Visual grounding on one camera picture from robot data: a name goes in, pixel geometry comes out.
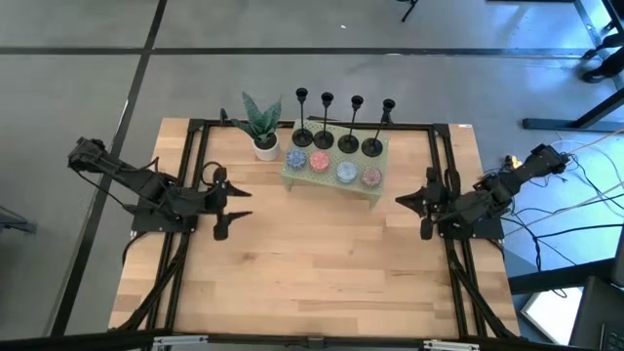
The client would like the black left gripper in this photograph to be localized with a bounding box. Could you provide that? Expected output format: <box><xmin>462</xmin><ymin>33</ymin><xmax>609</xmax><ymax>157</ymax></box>
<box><xmin>199</xmin><ymin>167</ymin><xmax>254</xmax><ymax>242</ymax></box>

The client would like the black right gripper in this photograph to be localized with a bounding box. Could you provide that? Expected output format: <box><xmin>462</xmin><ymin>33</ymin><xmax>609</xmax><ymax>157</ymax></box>
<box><xmin>395</xmin><ymin>167</ymin><xmax>458</xmax><ymax>242</ymax></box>

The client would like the maroon patterned tin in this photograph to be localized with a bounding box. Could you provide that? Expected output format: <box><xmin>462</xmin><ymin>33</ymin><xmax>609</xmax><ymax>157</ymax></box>
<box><xmin>361</xmin><ymin>167</ymin><xmax>383</xmax><ymax>189</ymax></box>

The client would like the black metal candlestick holder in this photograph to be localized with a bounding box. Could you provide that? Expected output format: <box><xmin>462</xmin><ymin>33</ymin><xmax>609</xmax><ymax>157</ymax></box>
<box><xmin>312</xmin><ymin>91</ymin><xmax>335</xmax><ymax>151</ymax></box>
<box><xmin>361</xmin><ymin>98</ymin><xmax>397</xmax><ymax>158</ymax></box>
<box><xmin>337</xmin><ymin>95</ymin><xmax>365</xmax><ymax>155</ymax></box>
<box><xmin>291</xmin><ymin>87</ymin><xmax>315</xmax><ymax>148</ymax></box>

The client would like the light blue patterned tin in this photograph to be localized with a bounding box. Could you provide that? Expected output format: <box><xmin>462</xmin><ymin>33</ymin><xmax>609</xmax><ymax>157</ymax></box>
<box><xmin>335</xmin><ymin>161</ymin><xmax>360</xmax><ymax>184</ymax></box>

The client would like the pink patterned tin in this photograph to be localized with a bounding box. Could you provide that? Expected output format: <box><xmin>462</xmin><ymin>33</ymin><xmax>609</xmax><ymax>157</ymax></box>
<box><xmin>308</xmin><ymin>150</ymin><xmax>332</xmax><ymax>174</ymax></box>

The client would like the white plant pot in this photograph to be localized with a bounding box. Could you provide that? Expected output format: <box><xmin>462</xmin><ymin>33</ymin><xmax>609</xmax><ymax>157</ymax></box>
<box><xmin>252</xmin><ymin>132</ymin><xmax>282</xmax><ymax>162</ymax></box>

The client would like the green snake plant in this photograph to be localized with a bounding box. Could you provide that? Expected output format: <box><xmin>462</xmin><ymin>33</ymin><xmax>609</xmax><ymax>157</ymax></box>
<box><xmin>231</xmin><ymin>91</ymin><xmax>283</xmax><ymax>145</ymax></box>

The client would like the green perforated metal shelf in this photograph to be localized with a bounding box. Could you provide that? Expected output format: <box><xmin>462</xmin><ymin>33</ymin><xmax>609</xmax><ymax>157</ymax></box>
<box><xmin>280</xmin><ymin>119</ymin><xmax>390</xmax><ymax>210</ymax></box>

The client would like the black gantry beam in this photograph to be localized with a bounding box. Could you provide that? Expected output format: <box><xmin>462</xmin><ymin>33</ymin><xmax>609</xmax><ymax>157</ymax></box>
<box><xmin>0</xmin><ymin>329</ymin><xmax>581</xmax><ymax>351</ymax></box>

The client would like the white flat panel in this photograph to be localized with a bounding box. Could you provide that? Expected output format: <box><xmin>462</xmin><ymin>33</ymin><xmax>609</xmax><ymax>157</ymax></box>
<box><xmin>520</xmin><ymin>287</ymin><xmax>584</xmax><ymax>345</ymax></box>

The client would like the dark laptop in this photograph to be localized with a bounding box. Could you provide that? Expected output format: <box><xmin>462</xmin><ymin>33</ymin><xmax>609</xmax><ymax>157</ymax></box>
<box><xmin>568</xmin><ymin>276</ymin><xmax>624</xmax><ymax>351</ymax></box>

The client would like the black aluminium table frame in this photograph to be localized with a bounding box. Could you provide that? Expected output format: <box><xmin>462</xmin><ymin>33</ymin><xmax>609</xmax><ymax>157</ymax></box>
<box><xmin>109</xmin><ymin>116</ymin><xmax>521</xmax><ymax>342</ymax></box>

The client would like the black cable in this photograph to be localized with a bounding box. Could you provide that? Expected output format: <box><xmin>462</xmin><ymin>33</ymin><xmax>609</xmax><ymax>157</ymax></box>
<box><xmin>501</xmin><ymin>221</ymin><xmax>624</xmax><ymax>241</ymax></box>

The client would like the white cable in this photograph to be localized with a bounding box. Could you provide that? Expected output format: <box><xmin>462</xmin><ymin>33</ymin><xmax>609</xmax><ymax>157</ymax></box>
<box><xmin>506</xmin><ymin>182</ymin><xmax>624</xmax><ymax>238</ymax></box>

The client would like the black neighbouring table frame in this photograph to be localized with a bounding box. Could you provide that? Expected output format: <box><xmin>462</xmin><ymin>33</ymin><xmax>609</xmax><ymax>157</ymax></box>
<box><xmin>522</xmin><ymin>0</ymin><xmax>624</xmax><ymax>134</ymax></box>

